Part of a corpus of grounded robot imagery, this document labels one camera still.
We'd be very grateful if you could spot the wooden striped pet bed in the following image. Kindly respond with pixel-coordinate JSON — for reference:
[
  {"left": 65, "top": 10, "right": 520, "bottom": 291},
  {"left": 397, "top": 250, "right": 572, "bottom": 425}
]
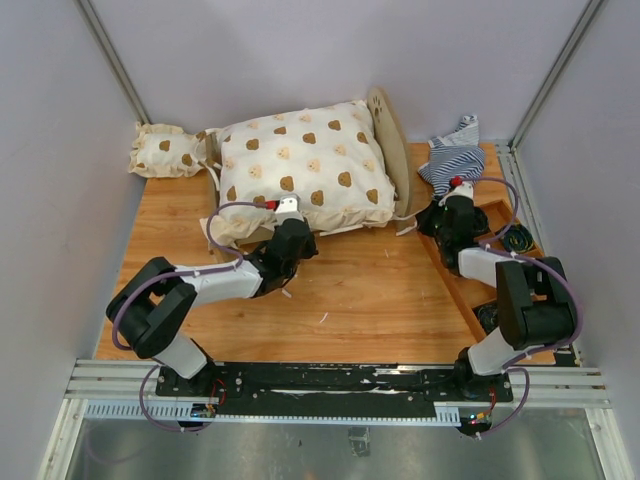
[{"left": 204, "top": 85, "right": 419, "bottom": 264}]

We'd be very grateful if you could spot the large bear print cushion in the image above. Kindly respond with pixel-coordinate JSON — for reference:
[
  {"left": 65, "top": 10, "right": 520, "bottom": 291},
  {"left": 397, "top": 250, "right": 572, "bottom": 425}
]
[{"left": 199, "top": 99, "right": 419, "bottom": 261}]

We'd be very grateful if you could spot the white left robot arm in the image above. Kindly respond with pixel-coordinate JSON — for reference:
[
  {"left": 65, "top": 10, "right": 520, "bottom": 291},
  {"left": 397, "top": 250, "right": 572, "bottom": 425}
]
[{"left": 106, "top": 218, "right": 317, "bottom": 396}]

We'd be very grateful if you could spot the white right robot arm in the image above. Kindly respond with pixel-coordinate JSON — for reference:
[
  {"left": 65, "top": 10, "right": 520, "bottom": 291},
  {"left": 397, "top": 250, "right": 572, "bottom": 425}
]
[{"left": 416, "top": 195, "right": 581, "bottom": 400}]

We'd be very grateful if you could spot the blue striped cloth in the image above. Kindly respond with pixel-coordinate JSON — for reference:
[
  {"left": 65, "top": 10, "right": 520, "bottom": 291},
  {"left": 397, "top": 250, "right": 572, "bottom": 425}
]
[{"left": 417, "top": 114, "right": 486, "bottom": 198}]

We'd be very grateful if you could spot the wooden compartment tray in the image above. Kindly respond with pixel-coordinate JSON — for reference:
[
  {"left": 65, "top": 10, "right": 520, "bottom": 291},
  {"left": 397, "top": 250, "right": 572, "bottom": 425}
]
[{"left": 418, "top": 199, "right": 544, "bottom": 346}]

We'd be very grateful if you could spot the blue yellow rolled fabric item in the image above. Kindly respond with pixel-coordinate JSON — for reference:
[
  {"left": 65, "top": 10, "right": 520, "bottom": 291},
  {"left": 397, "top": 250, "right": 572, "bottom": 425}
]
[{"left": 497, "top": 224, "right": 535, "bottom": 254}]

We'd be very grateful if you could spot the dark rolled fabric item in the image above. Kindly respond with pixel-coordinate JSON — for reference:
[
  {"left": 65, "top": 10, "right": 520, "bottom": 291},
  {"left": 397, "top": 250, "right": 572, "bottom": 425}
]
[{"left": 473, "top": 302, "right": 498, "bottom": 334}]

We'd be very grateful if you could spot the small bear print pillow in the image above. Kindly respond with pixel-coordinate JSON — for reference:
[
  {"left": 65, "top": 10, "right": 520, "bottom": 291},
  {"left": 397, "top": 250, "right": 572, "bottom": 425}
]
[{"left": 128, "top": 122, "right": 209, "bottom": 178}]

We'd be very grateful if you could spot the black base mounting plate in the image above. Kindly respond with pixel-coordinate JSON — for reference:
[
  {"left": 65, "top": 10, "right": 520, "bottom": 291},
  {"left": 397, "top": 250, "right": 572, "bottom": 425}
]
[{"left": 155, "top": 362, "right": 513, "bottom": 414}]

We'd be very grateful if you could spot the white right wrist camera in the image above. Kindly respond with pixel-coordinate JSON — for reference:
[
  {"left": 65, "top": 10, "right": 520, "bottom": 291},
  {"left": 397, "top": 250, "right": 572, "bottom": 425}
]
[{"left": 439, "top": 181, "right": 474, "bottom": 206}]

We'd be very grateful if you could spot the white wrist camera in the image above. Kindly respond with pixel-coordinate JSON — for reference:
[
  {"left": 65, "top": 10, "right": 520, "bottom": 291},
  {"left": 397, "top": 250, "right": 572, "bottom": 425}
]
[
  {"left": 275, "top": 194, "right": 303, "bottom": 221},
  {"left": 439, "top": 181, "right": 474, "bottom": 206}
]

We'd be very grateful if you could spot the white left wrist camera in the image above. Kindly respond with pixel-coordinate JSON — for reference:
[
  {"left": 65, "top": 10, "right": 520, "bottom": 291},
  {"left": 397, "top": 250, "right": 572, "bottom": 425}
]
[{"left": 275, "top": 194, "right": 303, "bottom": 221}]

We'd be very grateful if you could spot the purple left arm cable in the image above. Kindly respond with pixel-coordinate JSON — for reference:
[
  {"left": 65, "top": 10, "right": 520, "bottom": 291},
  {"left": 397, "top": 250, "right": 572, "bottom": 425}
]
[{"left": 84, "top": 200, "right": 276, "bottom": 464}]

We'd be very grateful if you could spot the right aluminium frame post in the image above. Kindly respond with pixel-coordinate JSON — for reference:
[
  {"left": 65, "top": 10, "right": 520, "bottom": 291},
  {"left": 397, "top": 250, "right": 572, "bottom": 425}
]
[{"left": 508, "top": 0, "right": 608, "bottom": 152}]

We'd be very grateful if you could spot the aluminium frame post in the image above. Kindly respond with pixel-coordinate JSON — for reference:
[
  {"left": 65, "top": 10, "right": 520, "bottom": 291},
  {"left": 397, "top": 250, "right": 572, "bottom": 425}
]
[
  {"left": 508, "top": 0, "right": 608, "bottom": 152},
  {"left": 74, "top": 0, "right": 150, "bottom": 124}
]

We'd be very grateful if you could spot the grey slotted cable duct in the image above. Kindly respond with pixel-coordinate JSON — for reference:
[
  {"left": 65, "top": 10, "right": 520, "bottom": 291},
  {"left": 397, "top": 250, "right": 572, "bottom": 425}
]
[{"left": 84, "top": 400, "right": 462, "bottom": 427}]

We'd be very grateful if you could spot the left aluminium frame post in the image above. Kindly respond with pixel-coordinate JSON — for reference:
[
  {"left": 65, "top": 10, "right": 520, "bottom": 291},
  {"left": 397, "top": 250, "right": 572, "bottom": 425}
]
[{"left": 74, "top": 0, "right": 150, "bottom": 124}]

